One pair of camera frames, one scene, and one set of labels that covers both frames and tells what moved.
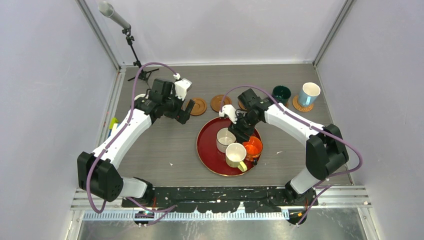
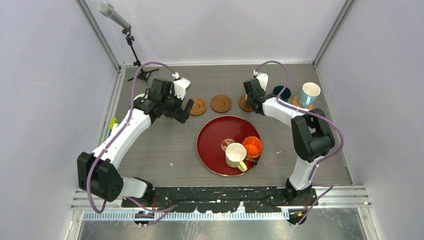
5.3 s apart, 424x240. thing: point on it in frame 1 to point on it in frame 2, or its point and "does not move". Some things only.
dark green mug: x=281 y=94 does not move
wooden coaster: x=216 y=102 does not move
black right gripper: x=238 y=131 to x=248 y=98
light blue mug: x=309 y=94 does not move
